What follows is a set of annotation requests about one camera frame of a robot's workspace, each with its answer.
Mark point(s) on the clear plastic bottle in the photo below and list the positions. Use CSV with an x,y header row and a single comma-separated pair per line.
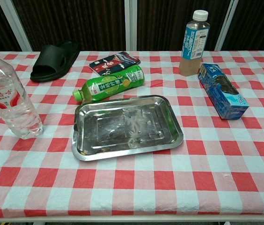
x,y
12,103

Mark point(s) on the stainless steel tray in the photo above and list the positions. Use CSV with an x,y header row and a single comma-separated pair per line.
x,y
127,126

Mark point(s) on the green tea bottle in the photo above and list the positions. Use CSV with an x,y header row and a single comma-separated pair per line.
x,y
113,83

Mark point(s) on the blue label drink bottle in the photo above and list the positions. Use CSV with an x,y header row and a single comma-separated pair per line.
x,y
194,47

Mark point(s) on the dark blue snack packet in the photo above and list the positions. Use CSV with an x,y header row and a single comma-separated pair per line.
x,y
113,61

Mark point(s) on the red white checked tablecloth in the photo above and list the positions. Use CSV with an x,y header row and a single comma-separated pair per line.
x,y
192,175

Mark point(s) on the blue cookie box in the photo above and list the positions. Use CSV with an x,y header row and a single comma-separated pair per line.
x,y
223,93

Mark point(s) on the black rubber slipper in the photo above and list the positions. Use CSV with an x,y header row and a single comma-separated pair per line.
x,y
50,61

